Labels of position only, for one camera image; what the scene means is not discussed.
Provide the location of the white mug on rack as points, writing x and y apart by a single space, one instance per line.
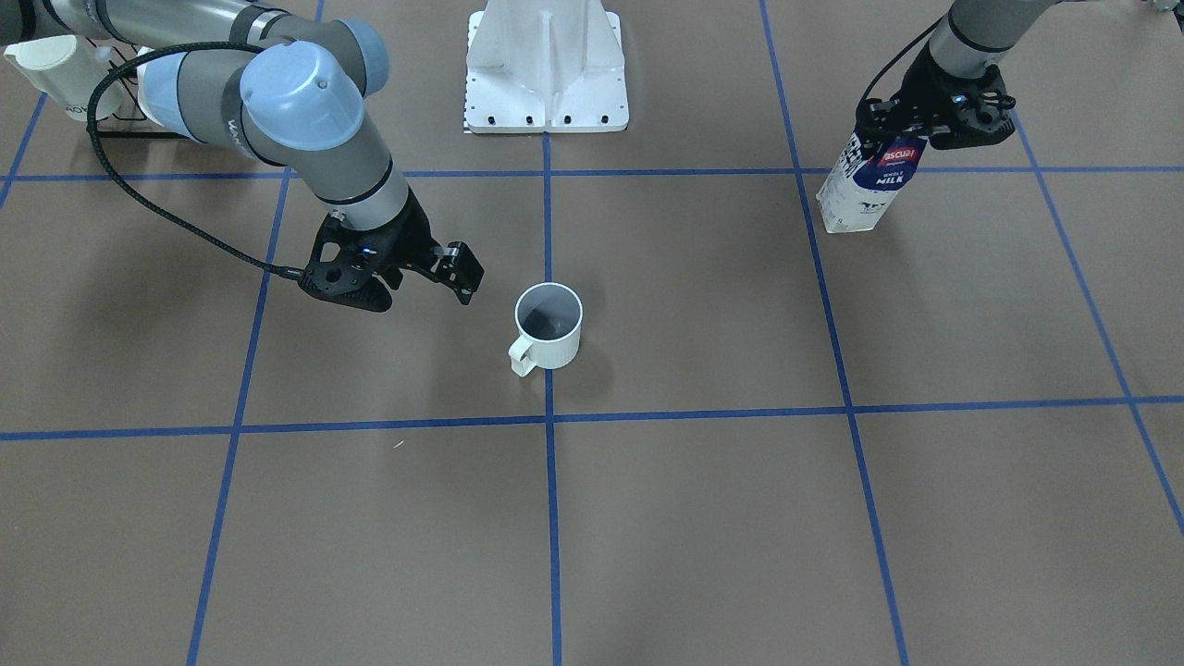
67 69

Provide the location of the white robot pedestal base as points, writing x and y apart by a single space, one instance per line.
545 66

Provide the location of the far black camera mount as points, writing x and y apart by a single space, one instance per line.
342 264

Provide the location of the black wire cup rack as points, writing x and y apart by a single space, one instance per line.
121 113

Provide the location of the white grey mug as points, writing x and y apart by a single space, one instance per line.
548 317

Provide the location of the blue white milk carton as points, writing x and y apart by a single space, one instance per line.
861 186

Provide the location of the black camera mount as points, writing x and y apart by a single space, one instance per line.
342 264
972 113

